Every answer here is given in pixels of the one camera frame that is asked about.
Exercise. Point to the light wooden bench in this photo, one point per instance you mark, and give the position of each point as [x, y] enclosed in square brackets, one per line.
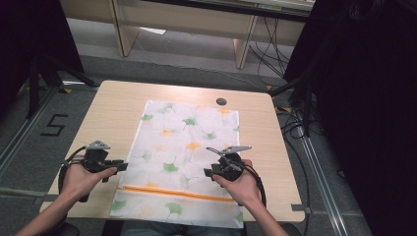
[183, 18]

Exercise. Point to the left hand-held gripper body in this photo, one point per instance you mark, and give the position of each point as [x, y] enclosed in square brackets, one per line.
[95, 159]

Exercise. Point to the person's right hand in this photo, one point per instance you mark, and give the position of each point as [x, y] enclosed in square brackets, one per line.
[241, 188]

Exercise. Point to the person's left hand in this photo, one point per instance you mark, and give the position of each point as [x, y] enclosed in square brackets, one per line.
[78, 182]

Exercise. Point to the white leaf print pillowcase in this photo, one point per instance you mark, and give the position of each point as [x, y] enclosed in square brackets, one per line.
[178, 150]

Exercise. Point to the black tripod stand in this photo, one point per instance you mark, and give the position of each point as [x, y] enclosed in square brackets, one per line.
[49, 77]
[303, 98]

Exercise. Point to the metal floor rail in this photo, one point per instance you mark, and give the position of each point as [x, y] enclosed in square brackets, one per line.
[323, 183]
[23, 131]

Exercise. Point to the black curtain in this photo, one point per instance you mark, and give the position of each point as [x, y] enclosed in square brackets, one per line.
[29, 39]
[367, 98]

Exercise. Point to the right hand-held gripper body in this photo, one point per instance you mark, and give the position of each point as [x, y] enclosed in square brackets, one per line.
[231, 164]

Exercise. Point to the round grey table grommet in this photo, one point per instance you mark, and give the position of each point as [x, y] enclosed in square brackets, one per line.
[221, 101]

